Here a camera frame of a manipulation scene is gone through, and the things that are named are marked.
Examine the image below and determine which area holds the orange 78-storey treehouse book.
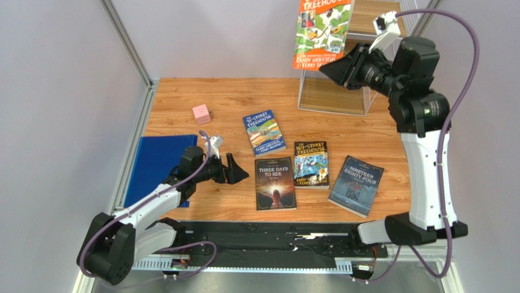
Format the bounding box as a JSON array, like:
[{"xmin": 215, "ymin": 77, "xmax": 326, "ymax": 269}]
[{"xmin": 292, "ymin": 0, "xmax": 355, "ymax": 71}]

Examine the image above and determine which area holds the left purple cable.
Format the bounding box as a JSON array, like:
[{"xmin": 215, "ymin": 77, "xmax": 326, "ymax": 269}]
[{"xmin": 78, "ymin": 129, "xmax": 218, "ymax": 281}]

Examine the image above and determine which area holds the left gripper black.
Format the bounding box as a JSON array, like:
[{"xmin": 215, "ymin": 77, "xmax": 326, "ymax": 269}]
[{"xmin": 193, "ymin": 152, "xmax": 249, "ymax": 185}]

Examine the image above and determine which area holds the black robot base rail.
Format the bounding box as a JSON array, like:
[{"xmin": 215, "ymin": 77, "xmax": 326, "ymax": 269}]
[{"xmin": 165, "ymin": 222, "xmax": 389, "ymax": 279}]

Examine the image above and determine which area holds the blue 91-storey treehouse book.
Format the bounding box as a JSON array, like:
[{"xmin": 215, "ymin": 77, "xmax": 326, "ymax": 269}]
[{"xmin": 242, "ymin": 109, "xmax": 287, "ymax": 157}]

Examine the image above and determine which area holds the black 169-storey treehouse book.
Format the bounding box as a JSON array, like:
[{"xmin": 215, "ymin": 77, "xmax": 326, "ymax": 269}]
[{"xmin": 294, "ymin": 141, "xmax": 330, "ymax": 190}]

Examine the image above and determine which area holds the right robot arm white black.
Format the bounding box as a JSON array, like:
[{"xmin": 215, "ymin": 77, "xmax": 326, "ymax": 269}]
[{"xmin": 320, "ymin": 37, "xmax": 469, "ymax": 246}]

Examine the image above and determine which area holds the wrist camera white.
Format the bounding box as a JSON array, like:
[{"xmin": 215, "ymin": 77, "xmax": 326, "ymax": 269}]
[
  {"xmin": 369, "ymin": 10, "xmax": 401, "ymax": 53},
  {"xmin": 205, "ymin": 135, "xmax": 223, "ymax": 159}
]

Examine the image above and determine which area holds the white wire wooden shelf rack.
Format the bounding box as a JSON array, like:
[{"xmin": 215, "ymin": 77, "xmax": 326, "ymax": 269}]
[{"xmin": 297, "ymin": 1, "xmax": 428, "ymax": 116}]

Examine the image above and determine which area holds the pink cube power adapter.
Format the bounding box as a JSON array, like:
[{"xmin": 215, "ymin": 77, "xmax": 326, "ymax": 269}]
[{"xmin": 192, "ymin": 104, "xmax": 212, "ymax": 125}]

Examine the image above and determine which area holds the nineteen eighty-four book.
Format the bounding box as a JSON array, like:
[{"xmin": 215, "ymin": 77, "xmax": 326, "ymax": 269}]
[{"xmin": 328, "ymin": 156, "xmax": 384, "ymax": 219}]

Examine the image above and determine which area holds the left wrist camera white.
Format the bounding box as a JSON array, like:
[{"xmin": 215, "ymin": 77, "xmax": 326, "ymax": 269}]
[{"xmin": 205, "ymin": 135, "xmax": 223, "ymax": 159}]

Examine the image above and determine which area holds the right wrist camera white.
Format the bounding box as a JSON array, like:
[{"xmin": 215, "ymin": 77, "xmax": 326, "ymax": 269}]
[{"xmin": 369, "ymin": 10, "xmax": 401, "ymax": 53}]

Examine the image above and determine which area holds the three days to see book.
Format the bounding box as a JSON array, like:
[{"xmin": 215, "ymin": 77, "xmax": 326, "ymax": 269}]
[{"xmin": 255, "ymin": 157, "xmax": 297, "ymax": 211}]

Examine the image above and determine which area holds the blue file folder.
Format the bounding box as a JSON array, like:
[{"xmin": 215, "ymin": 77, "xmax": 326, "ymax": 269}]
[{"xmin": 123, "ymin": 134, "xmax": 197, "ymax": 208}]

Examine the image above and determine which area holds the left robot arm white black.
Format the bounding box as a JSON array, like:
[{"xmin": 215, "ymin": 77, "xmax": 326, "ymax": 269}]
[{"xmin": 77, "ymin": 146, "xmax": 249, "ymax": 286}]

